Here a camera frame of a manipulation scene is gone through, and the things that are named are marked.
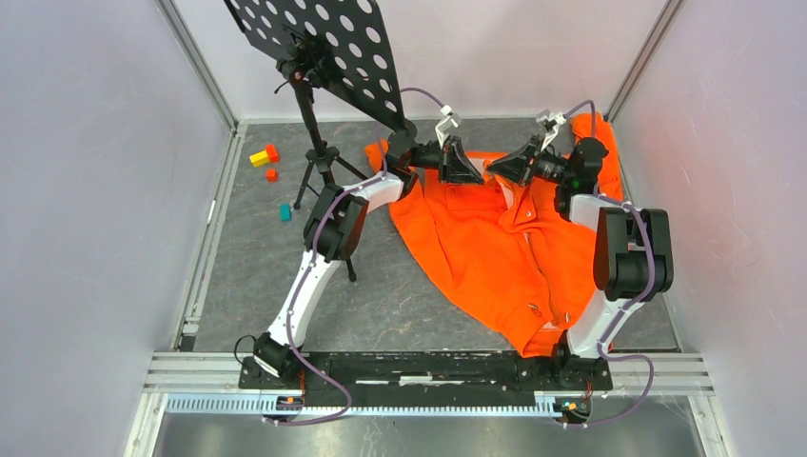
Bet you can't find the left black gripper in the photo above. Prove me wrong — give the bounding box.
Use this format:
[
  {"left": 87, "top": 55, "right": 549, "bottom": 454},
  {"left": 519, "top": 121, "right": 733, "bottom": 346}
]
[{"left": 408, "top": 136, "right": 485, "bottom": 187}]

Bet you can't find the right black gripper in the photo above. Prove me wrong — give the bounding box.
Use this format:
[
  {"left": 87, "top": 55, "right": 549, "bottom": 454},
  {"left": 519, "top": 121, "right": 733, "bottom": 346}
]
[{"left": 485, "top": 135, "right": 572, "bottom": 188}]

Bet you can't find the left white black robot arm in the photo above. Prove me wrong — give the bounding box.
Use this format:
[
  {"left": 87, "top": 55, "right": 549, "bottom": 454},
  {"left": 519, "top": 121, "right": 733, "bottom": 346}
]
[{"left": 253, "top": 132, "right": 484, "bottom": 388}]

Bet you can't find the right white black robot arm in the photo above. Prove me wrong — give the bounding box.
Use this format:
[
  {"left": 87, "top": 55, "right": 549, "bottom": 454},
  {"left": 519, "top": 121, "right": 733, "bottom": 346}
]
[{"left": 485, "top": 136, "right": 674, "bottom": 388}]

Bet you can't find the black perforated music stand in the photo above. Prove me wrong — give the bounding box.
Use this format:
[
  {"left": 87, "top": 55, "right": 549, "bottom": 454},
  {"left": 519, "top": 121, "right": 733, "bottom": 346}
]
[{"left": 226, "top": 1, "right": 417, "bottom": 262}]

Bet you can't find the teal block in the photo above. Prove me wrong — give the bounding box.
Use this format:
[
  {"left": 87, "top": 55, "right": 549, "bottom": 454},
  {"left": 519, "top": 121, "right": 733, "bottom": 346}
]
[{"left": 279, "top": 204, "right": 292, "bottom": 222}]

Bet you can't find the red block on yellow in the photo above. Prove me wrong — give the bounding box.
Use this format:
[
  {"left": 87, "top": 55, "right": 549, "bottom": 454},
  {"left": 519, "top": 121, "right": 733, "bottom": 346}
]
[{"left": 265, "top": 144, "right": 280, "bottom": 163}]

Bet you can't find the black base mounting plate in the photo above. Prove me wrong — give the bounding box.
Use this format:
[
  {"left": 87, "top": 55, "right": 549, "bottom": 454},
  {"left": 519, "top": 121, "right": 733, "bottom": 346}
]
[{"left": 239, "top": 350, "right": 613, "bottom": 407}]

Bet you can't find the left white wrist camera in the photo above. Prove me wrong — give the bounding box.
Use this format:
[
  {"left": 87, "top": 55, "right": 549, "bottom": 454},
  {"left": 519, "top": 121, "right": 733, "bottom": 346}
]
[{"left": 434, "top": 105, "right": 462, "bottom": 148}]

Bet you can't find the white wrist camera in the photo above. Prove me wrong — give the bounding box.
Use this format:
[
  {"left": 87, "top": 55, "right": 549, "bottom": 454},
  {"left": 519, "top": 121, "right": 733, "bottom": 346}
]
[
  {"left": 536, "top": 109, "right": 567, "bottom": 152},
  {"left": 434, "top": 105, "right": 462, "bottom": 148}
]

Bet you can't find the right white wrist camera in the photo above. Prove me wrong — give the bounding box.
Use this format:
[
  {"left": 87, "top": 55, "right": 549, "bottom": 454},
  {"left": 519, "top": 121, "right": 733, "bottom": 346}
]
[{"left": 536, "top": 109, "right": 567, "bottom": 152}]

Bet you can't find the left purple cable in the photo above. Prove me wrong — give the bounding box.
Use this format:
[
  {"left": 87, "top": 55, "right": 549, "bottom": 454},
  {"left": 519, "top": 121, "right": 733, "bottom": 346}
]
[{"left": 263, "top": 87, "right": 450, "bottom": 428}]

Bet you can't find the purple cable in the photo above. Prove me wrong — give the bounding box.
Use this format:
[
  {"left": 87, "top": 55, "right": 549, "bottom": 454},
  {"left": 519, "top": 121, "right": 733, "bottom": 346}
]
[
  {"left": 561, "top": 99, "right": 657, "bottom": 430},
  {"left": 263, "top": 87, "right": 450, "bottom": 428}
]

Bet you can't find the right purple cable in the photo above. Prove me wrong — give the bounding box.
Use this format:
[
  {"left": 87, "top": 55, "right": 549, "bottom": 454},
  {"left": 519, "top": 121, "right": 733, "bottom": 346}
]
[{"left": 561, "top": 99, "right": 657, "bottom": 430}]

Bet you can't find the grey slotted cable duct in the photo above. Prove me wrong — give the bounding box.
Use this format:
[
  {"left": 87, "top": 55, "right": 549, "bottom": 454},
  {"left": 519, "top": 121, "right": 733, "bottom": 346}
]
[{"left": 165, "top": 393, "right": 561, "bottom": 419}]

